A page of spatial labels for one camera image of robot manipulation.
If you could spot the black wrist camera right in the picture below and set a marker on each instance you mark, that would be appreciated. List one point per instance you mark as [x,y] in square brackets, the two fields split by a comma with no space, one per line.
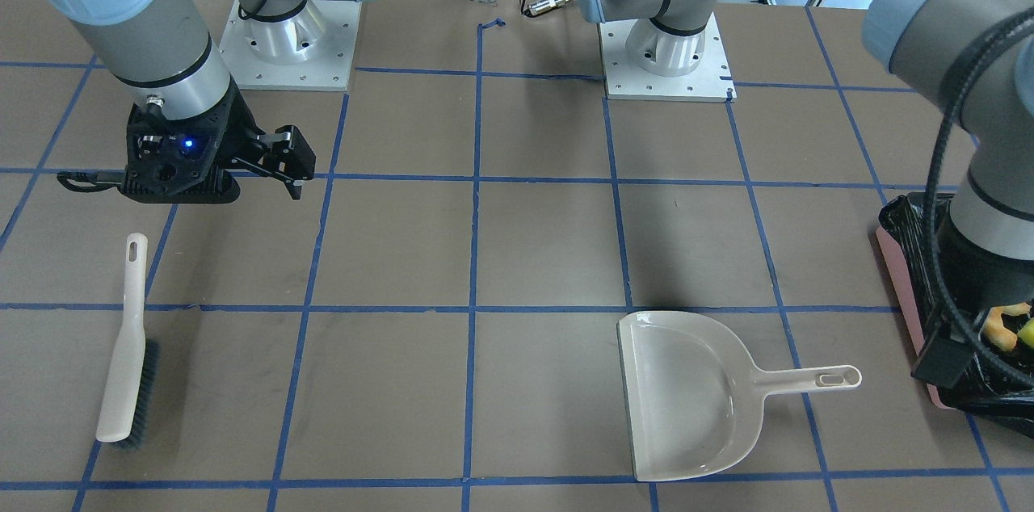
[168,161]

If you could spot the pink bin tray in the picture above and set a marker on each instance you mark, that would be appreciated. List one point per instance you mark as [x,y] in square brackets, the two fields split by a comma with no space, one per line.
[896,263]

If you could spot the white brush handle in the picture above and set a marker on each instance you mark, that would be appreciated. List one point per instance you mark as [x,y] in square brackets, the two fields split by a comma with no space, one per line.
[133,367]

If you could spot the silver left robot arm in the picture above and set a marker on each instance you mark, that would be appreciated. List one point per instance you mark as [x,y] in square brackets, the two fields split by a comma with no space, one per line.
[971,58]

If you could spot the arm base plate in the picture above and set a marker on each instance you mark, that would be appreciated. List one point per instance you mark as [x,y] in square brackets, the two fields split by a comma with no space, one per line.
[643,63]
[311,52]

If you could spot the banana peel piece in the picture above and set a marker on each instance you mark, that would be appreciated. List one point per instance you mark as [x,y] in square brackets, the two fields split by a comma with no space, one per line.
[1002,323]

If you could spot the yellow sponge piece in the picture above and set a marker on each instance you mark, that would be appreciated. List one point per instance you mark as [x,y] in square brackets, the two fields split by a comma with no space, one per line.
[1026,334]

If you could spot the metal connector plug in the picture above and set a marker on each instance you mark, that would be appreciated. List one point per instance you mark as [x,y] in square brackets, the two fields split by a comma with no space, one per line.
[540,7]

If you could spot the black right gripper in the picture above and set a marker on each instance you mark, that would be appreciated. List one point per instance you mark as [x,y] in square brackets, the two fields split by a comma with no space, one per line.
[236,132]

